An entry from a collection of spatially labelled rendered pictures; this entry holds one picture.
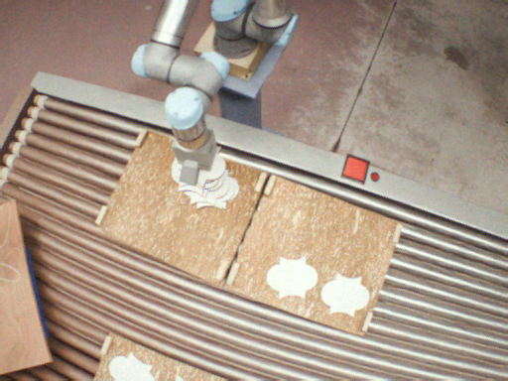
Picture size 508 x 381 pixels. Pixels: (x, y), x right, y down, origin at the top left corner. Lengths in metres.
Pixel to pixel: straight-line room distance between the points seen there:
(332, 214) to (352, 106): 1.34
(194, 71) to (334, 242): 0.62
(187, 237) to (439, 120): 1.80
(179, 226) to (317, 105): 1.43
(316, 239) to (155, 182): 0.49
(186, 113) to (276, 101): 1.66
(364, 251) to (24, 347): 1.01
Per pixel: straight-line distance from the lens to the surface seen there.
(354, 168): 1.39
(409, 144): 2.56
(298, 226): 1.30
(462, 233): 1.45
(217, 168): 1.19
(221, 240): 1.30
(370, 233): 1.33
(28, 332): 1.32
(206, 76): 0.98
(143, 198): 1.37
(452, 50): 3.09
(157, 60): 1.03
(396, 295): 1.33
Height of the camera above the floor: 2.19
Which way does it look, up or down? 70 degrees down
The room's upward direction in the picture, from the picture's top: 3 degrees counter-clockwise
